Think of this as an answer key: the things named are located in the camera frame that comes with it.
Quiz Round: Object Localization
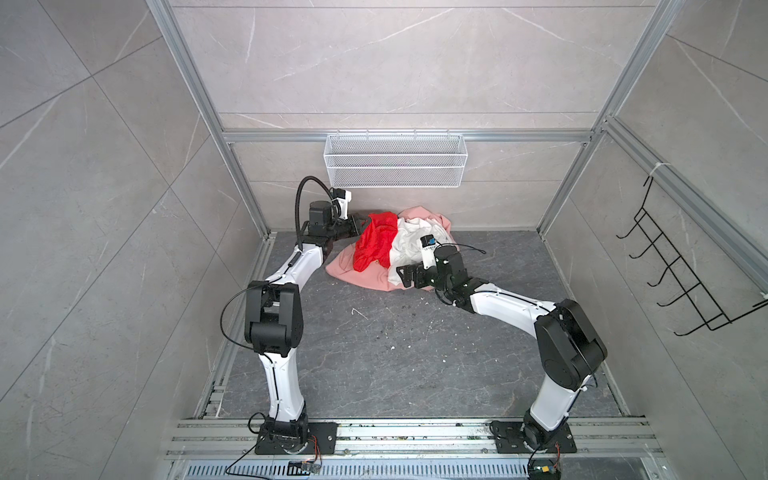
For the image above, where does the red cloth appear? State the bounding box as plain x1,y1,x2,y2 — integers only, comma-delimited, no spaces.
353,212,399,272

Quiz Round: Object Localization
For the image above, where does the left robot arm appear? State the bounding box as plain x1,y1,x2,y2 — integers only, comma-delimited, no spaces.
244,191,362,451

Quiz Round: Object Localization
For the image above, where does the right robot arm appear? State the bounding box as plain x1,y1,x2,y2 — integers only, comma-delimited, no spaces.
396,244,608,452

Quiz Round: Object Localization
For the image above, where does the white cloth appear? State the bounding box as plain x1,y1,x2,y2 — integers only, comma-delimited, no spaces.
388,218,453,287

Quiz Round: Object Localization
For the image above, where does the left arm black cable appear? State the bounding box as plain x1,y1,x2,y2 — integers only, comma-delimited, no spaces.
293,175,335,253

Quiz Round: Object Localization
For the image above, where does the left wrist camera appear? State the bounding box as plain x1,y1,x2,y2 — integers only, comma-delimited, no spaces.
330,188,352,220

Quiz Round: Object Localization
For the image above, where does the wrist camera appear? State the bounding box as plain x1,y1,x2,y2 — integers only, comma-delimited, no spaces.
420,234,438,269
330,188,352,220

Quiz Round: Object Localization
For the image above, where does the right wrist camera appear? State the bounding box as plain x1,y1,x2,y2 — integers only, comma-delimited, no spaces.
420,234,438,269

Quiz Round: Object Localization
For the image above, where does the white wire mesh basket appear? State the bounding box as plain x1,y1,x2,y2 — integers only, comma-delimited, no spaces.
323,133,468,189

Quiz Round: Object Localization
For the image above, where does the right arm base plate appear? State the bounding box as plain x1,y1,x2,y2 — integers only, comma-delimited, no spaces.
488,420,577,454

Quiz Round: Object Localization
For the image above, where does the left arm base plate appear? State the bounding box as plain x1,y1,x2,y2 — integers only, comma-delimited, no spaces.
255,421,339,456

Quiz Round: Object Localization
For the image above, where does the aluminium mounting rail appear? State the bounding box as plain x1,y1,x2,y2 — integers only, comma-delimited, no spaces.
161,417,664,460

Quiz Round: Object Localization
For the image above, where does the black wire hook rack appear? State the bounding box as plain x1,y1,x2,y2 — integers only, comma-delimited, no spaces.
616,175,767,338

